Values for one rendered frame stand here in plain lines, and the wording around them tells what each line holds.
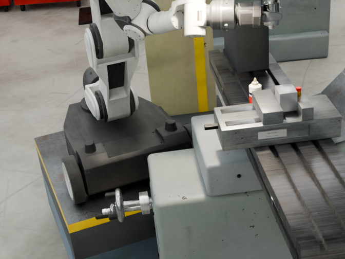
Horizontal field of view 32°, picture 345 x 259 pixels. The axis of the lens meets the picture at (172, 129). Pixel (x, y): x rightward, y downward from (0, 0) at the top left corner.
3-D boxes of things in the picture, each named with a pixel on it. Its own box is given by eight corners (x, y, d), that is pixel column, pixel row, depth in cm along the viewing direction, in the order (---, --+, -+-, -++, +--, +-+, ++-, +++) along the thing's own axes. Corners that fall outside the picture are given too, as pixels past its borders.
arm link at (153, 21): (176, 38, 189) (142, 43, 205) (190, 13, 192) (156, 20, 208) (153, 17, 184) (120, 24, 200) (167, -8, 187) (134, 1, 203)
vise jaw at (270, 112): (263, 125, 169) (262, 113, 167) (251, 102, 182) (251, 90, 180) (283, 123, 169) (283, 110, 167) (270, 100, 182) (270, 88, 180)
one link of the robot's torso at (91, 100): (85, 108, 272) (81, 81, 266) (127, 98, 278) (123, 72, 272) (97, 127, 255) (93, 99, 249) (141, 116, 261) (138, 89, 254)
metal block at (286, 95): (279, 112, 172) (279, 94, 169) (274, 103, 177) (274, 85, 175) (297, 110, 172) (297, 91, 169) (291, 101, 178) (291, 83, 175)
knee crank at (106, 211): (96, 224, 220) (93, 211, 217) (95, 214, 225) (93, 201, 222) (154, 216, 221) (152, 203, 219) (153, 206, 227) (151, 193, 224)
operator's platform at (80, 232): (48, 202, 316) (33, 137, 297) (167, 168, 335) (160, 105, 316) (83, 299, 251) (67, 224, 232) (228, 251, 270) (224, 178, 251)
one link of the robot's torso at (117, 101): (88, 109, 266) (80, 21, 232) (131, 99, 272) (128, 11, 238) (98, 132, 256) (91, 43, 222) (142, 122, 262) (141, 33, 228)
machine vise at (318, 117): (222, 151, 171) (221, 118, 166) (214, 127, 185) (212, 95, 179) (341, 137, 173) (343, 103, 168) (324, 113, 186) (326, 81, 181)
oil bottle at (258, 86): (250, 112, 191) (250, 80, 186) (248, 106, 195) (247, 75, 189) (263, 110, 191) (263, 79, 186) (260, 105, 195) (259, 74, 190)
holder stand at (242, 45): (237, 73, 219) (235, 21, 209) (224, 52, 238) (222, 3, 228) (269, 69, 220) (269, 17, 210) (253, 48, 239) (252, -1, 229)
